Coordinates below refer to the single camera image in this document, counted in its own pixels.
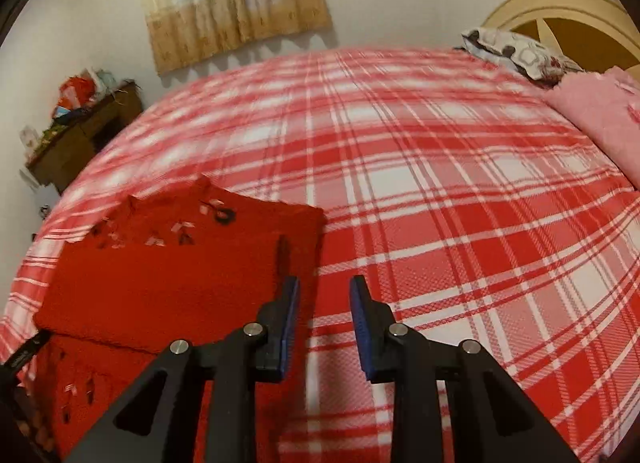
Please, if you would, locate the wooden side table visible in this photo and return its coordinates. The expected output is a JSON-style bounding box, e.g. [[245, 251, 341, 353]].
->
[[25, 80, 143, 194]]

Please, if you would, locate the pale plastic bag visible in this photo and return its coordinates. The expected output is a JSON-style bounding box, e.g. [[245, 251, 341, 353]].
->
[[91, 68, 120, 95]]

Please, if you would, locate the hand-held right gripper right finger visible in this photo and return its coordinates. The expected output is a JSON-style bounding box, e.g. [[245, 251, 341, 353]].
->
[[349, 274, 581, 463]]

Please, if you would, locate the red plastic bag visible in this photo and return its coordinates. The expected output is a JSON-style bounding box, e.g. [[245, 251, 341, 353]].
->
[[57, 76, 95, 110]]

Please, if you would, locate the red knitted sweater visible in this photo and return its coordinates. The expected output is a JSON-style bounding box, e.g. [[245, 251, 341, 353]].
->
[[30, 176, 328, 463]]

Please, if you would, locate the patterned grey white pillow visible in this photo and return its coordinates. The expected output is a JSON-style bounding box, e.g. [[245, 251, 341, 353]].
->
[[460, 27, 583, 85]]

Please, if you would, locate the pink fluffy blanket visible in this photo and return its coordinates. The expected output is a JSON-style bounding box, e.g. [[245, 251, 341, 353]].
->
[[542, 66, 640, 194]]

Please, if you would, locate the cream arched bed headboard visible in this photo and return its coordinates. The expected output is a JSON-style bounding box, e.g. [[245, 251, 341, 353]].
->
[[482, 0, 640, 79]]

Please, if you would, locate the red white plaid bed blanket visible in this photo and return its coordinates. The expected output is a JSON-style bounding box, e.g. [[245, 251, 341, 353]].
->
[[0, 46, 640, 463]]

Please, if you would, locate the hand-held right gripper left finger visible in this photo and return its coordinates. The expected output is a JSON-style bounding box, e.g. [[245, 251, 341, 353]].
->
[[65, 275, 301, 463]]

